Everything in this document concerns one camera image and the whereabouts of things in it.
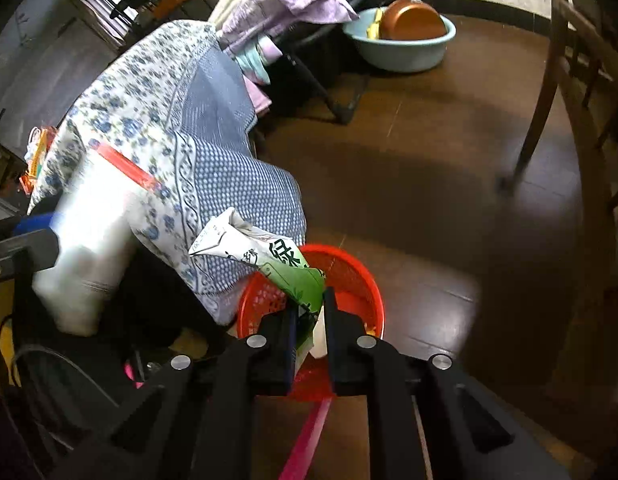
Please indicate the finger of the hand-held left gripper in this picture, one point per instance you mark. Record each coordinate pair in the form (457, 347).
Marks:
(24, 252)

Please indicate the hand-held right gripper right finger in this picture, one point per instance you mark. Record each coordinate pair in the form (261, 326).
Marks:
(329, 325)

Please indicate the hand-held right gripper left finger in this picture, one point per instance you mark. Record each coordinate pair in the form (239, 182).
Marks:
(290, 342)

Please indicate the red plastic basket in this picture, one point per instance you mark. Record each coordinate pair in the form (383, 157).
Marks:
(360, 290)

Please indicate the white bag with red strip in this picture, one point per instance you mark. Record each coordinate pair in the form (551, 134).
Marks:
(89, 240)

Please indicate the green and white carton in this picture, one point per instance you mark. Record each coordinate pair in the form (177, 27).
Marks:
(284, 266)

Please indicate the pink stick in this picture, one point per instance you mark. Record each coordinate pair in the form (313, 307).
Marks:
(309, 435)

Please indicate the colourful packet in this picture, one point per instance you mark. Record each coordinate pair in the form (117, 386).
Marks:
(38, 155)

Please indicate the blue floral bed sheet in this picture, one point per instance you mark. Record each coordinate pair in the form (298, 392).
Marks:
(154, 110)

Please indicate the teal cloth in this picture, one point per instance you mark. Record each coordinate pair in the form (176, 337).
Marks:
(251, 62)

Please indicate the light blue basin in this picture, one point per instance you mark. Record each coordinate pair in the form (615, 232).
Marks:
(409, 56)

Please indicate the copper pan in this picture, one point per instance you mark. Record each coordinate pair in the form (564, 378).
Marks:
(414, 21)

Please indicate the dark wooden chair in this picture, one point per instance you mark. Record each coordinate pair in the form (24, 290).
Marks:
(584, 125)

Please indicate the purple cloth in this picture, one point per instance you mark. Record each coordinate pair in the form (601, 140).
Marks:
(299, 0)

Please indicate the black folding frame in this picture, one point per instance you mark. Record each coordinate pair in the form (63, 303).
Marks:
(314, 78)

